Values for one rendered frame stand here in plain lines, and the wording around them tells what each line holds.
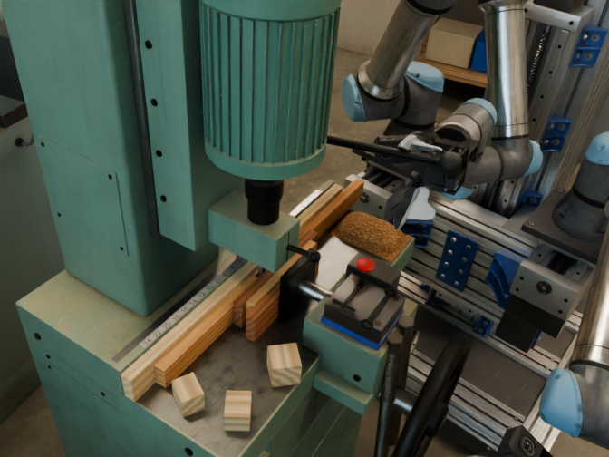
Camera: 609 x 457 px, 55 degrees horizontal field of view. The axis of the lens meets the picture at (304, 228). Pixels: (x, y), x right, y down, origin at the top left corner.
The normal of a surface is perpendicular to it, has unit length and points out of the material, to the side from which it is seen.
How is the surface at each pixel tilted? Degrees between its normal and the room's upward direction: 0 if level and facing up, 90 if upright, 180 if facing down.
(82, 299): 0
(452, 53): 90
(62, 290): 0
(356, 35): 90
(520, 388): 0
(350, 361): 90
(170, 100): 90
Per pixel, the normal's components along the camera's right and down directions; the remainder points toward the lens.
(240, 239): -0.53, 0.50
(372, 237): -0.24, -0.24
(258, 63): -0.11, 0.61
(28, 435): 0.07, -0.78
